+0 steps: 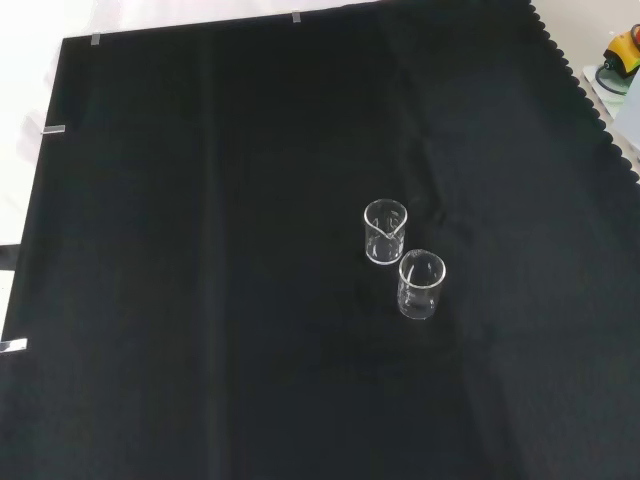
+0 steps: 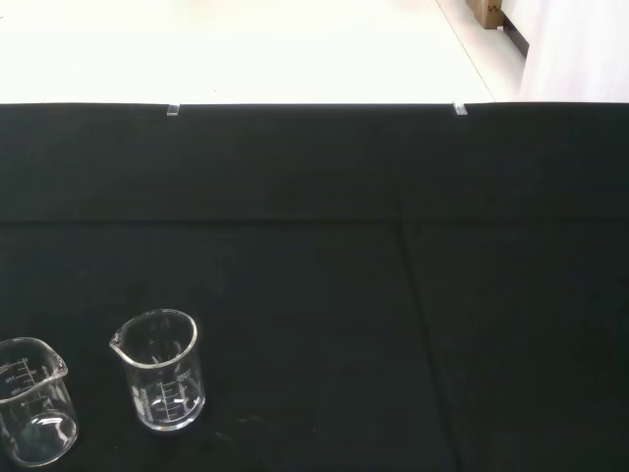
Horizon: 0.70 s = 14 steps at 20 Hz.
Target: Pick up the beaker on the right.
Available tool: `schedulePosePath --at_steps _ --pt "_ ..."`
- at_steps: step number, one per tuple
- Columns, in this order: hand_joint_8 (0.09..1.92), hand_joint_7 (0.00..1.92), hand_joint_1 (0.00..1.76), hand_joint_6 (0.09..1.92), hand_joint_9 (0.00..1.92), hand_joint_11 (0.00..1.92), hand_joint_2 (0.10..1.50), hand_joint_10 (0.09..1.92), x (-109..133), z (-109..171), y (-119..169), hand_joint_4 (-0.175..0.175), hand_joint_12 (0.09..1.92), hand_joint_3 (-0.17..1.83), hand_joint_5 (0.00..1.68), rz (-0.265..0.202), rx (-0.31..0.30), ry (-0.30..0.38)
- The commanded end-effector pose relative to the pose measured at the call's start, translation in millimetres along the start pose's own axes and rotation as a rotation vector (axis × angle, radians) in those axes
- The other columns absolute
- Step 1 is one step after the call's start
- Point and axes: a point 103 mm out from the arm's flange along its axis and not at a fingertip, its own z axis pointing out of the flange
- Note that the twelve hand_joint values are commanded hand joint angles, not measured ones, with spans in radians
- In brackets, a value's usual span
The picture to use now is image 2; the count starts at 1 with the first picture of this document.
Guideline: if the white curtain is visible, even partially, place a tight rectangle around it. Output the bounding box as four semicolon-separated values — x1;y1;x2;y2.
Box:
518;0;629;103

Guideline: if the black bench cloth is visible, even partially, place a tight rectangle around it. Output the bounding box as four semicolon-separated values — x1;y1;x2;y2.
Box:
0;101;629;472

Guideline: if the brown cardboard box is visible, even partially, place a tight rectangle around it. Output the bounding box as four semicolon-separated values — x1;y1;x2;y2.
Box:
466;0;507;30

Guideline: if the dark skirting bar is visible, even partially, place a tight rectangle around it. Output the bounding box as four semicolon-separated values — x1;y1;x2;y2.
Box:
495;22;532;53

